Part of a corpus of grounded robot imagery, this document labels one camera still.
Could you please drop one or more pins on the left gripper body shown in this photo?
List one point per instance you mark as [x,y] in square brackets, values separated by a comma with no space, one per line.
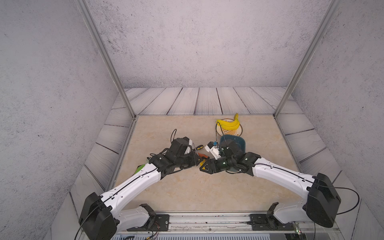
[186,161]

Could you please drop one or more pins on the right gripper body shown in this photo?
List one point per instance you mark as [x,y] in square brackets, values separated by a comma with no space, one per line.
[223,164]

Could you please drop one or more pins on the teal storage box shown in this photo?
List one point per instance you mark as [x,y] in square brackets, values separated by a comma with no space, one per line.
[238,140]

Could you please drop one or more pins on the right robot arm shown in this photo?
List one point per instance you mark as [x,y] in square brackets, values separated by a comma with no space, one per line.
[320,201]

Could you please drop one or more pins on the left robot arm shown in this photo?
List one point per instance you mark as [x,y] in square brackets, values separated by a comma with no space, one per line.
[103,216]

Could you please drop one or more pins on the orange black screwdriver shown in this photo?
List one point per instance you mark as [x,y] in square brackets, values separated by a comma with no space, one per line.
[203,156]

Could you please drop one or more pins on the round patterned plate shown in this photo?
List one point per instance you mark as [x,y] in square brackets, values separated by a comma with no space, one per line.
[221,132]

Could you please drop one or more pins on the yellow banana bunch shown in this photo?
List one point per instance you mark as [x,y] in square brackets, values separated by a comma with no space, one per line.
[230,126]

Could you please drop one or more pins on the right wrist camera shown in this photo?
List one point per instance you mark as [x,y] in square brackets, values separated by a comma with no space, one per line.
[212,147]

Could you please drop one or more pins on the aluminium front rail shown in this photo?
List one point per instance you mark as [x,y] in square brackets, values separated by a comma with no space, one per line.
[226,226]

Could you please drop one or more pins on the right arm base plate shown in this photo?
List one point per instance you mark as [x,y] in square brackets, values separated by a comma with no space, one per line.
[263,222]

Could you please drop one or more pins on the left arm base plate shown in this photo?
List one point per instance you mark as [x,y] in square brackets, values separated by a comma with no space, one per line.
[156,223]

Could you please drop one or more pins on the right aluminium frame post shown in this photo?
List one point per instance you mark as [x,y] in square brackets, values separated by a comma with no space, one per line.
[320,32]

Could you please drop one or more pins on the aluminium frame post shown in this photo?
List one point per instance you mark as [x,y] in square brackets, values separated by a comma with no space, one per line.
[88,19]
[320,32]

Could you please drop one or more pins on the left aluminium frame post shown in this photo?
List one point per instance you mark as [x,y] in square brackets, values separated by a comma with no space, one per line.
[88,19]

